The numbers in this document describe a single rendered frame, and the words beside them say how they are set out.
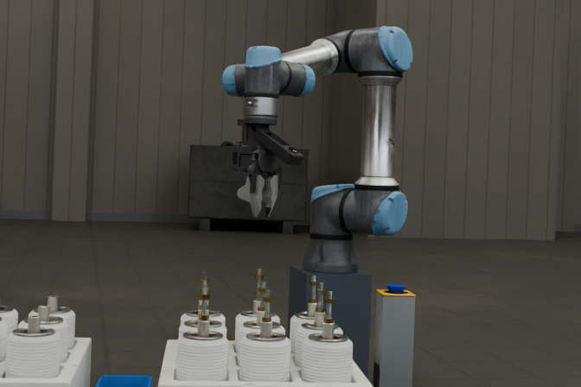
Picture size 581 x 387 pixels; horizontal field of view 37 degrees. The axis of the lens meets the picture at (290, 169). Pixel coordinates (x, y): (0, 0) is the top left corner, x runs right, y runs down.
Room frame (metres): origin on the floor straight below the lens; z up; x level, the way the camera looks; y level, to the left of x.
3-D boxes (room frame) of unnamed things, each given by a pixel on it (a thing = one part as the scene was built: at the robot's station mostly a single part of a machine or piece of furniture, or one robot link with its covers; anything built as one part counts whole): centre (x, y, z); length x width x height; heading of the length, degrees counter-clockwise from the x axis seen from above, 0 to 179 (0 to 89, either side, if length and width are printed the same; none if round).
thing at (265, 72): (1.87, 0.07, 0.78); 0.09 x 0.08 x 0.11; 143
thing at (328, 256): (2.33, -0.12, 0.35); 0.15 x 0.15 x 0.10
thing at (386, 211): (2.25, -0.22, 0.67); 0.15 x 0.12 x 0.55; 53
